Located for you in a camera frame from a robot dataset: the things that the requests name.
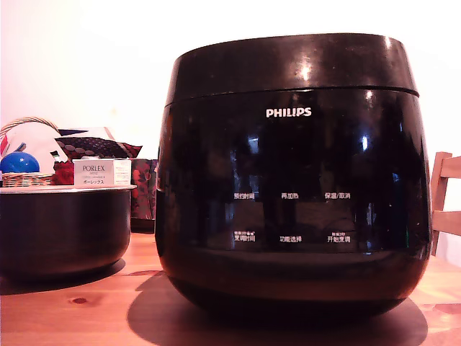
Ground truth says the black rice cooker lid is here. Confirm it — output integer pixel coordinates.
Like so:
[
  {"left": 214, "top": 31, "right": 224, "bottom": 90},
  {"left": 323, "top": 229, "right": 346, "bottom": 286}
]
[{"left": 169, "top": 32, "right": 421, "bottom": 106}]

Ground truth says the black Philips rice cooker body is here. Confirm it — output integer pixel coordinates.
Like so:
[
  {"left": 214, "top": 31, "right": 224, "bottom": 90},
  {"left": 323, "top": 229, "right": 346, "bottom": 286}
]
[{"left": 154, "top": 85, "right": 434, "bottom": 319}]

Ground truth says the red floral black container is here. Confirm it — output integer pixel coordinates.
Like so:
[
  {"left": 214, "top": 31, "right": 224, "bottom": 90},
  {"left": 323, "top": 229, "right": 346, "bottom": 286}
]
[{"left": 130, "top": 158, "right": 160, "bottom": 232}]

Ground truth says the dark dotted patterned cushion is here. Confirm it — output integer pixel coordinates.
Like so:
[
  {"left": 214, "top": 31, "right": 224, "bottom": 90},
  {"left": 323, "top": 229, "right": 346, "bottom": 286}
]
[{"left": 55, "top": 126, "right": 143, "bottom": 160}]

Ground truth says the white Porlex box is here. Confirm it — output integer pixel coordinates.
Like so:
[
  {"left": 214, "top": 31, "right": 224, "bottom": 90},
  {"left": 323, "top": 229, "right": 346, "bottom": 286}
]
[{"left": 73, "top": 159, "right": 133, "bottom": 187}]

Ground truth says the small red pouch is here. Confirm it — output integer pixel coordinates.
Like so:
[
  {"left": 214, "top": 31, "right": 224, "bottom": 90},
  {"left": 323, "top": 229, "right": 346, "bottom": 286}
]
[{"left": 53, "top": 160, "right": 76, "bottom": 186}]

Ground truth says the black inner cooking pot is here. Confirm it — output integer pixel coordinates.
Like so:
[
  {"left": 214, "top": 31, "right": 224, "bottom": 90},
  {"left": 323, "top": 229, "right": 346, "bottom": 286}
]
[{"left": 0, "top": 184, "right": 138, "bottom": 279}]

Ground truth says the white printed cloth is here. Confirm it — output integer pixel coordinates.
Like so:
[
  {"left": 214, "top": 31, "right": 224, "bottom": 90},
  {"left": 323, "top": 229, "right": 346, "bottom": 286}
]
[{"left": 0, "top": 122, "right": 70, "bottom": 174}]

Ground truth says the woven wicker basket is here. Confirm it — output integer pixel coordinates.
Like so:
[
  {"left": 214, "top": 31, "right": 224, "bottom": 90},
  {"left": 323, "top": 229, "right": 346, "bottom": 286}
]
[{"left": 0, "top": 115, "right": 61, "bottom": 188}]

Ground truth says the light wooden chair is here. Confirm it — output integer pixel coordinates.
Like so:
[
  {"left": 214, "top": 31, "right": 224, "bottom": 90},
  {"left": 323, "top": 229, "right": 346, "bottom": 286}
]
[{"left": 429, "top": 151, "right": 461, "bottom": 257}]

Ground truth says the blue ball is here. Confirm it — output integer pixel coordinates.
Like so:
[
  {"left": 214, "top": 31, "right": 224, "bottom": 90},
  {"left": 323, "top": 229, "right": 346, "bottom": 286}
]
[{"left": 0, "top": 151, "right": 41, "bottom": 174}]

